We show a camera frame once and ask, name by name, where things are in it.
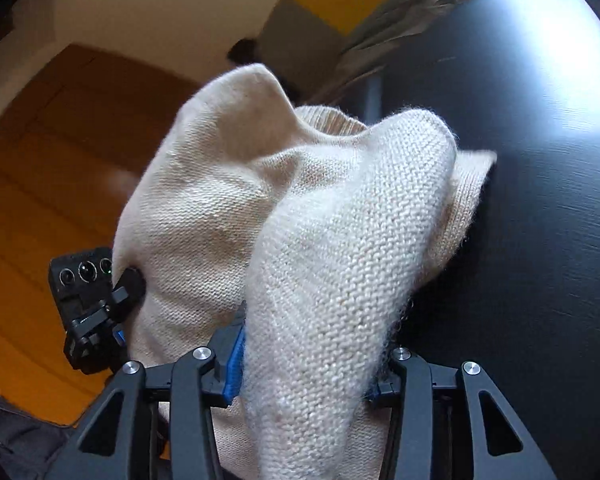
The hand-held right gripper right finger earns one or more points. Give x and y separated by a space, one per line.
402 375

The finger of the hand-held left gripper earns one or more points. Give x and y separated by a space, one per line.
92 352
130 292

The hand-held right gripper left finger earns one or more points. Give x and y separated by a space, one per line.
236 360

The cream knit sweater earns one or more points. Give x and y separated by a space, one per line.
305 260

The person's dark clothing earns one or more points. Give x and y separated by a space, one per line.
15 440

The grey cushion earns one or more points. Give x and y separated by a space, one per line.
300 35

